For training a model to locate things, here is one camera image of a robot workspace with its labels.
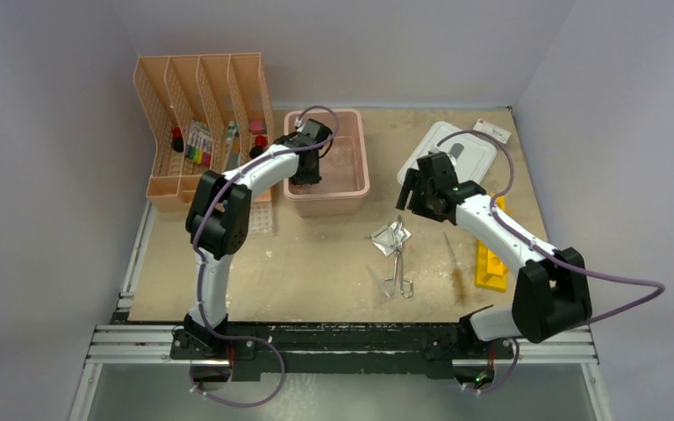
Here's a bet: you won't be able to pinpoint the pink plastic bin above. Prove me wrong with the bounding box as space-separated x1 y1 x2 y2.
283 108 370 218

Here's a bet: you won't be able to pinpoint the clear acrylic tube rack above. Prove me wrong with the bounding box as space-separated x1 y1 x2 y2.
248 202 275 235

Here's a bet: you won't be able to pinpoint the metal crucible tongs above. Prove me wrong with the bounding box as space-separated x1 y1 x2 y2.
392 216 414 299

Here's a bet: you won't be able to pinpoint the yellow test tube rack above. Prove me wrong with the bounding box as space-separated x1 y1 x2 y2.
474 194 510 294

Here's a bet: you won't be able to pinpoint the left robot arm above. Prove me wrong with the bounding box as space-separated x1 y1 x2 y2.
183 119 335 359

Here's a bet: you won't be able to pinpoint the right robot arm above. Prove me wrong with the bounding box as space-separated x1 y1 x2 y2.
396 152 592 357

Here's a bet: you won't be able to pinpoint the clear plastic bag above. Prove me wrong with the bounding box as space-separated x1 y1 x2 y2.
369 221 411 257

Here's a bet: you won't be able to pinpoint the pink box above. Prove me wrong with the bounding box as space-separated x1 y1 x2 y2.
248 118 267 135

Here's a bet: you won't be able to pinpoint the white plastic lid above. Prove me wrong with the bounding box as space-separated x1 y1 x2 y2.
397 121 497 184

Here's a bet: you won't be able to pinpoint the green capped tube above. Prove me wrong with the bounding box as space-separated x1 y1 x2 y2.
223 120 238 170

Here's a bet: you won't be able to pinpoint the clear glass funnel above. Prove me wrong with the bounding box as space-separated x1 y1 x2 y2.
367 267 396 298

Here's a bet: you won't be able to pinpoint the white slide box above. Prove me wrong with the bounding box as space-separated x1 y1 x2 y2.
473 118 512 144

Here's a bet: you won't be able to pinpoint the coloured marker pack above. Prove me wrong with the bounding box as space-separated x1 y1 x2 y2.
184 119 212 168

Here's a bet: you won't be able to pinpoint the peach desk organizer rack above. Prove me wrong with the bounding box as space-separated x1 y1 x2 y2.
133 53 276 213

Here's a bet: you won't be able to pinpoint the red black bottle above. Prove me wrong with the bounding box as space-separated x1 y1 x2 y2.
171 127 185 153

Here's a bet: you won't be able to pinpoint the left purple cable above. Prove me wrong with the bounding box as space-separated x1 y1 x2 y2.
190 104 341 350

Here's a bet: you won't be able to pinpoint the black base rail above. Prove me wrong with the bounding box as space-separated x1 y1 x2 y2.
170 313 513 382

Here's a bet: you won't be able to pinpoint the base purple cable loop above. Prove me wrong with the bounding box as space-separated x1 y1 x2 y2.
188 334 290 409

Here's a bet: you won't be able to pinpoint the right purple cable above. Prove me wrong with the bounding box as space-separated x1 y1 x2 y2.
435 128 667 326

